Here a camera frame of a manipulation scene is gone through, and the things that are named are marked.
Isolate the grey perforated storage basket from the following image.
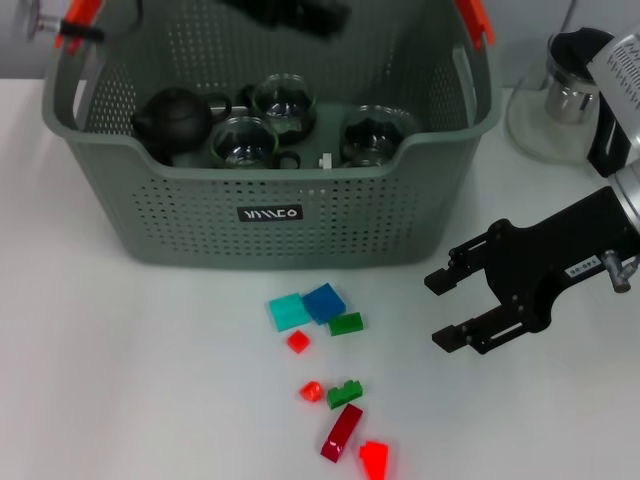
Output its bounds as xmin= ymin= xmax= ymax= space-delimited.
xmin=42 ymin=0 xmax=504 ymax=274

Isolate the orange-red sloped brick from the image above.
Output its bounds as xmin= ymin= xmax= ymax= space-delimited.
xmin=358 ymin=438 xmax=391 ymax=480

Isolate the blue toy brick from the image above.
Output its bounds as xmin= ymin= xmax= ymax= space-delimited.
xmin=302 ymin=282 xmax=348 ymax=326

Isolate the green notched toy brick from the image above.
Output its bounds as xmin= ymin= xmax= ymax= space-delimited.
xmin=327 ymin=378 xmax=365 ymax=410

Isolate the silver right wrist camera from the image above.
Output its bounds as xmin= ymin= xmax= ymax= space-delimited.
xmin=587 ymin=32 xmax=640 ymax=146

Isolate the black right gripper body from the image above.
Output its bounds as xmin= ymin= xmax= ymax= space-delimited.
xmin=483 ymin=187 xmax=635 ymax=335

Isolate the glass pitcher with black handle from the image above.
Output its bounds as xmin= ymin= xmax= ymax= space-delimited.
xmin=504 ymin=27 xmax=640 ymax=179

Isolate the left gripper connector cable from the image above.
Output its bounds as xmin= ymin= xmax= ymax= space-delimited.
xmin=27 ymin=0 xmax=146 ymax=44

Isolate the dark red long brick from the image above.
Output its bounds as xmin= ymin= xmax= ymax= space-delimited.
xmin=319 ymin=402 xmax=365 ymax=462

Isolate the teal toy brick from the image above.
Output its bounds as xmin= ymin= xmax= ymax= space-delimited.
xmin=268 ymin=292 xmax=311 ymax=332

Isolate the green sloped toy brick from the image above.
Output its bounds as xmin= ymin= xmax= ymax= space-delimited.
xmin=327 ymin=311 xmax=365 ymax=337

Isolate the small red square brick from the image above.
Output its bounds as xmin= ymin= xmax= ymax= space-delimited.
xmin=287 ymin=329 xmax=311 ymax=355

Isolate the orange basket handle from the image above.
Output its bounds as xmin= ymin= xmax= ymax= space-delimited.
xmin=55 ymin=0 xmax=496 ymax=54

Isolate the black ceramic teapot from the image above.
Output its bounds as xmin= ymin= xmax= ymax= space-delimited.
xmin=131 ymin=87 xmax=234 ymax=154

